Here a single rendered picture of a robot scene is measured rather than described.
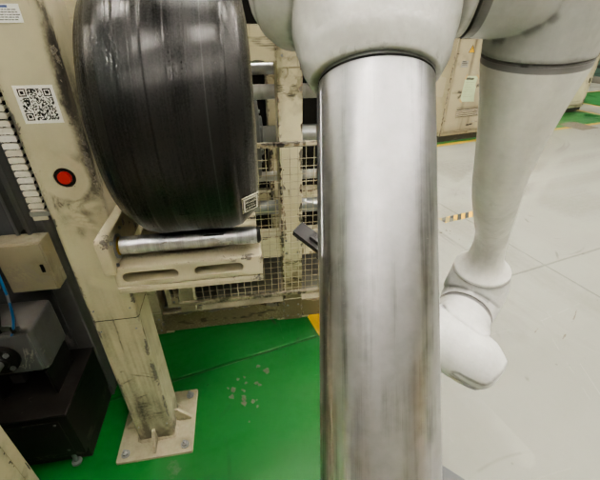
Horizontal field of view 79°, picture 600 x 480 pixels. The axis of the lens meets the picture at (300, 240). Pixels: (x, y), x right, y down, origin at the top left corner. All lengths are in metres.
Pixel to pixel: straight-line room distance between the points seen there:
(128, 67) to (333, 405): 0.60
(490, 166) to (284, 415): 1.35
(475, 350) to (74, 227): 0.92
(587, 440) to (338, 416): 1.66
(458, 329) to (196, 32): 0.66
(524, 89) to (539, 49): 0.04
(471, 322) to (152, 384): 1.05
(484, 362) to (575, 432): 1.24
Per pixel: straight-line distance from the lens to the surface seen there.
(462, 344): 0.68
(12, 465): 1.36
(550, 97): 0.43
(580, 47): 0.42
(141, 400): 1.47
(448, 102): 5.17
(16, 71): 0.96
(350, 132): 0.29
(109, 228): 0.97
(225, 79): 0.69
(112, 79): 0.71
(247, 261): 0.92
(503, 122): 0.44
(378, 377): 0.29
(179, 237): 0.93
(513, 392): 1.92
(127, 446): 1.68
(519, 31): 0.40
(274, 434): 1.59
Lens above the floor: 1.37
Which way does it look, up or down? 31 degrees down
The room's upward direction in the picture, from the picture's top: straight up
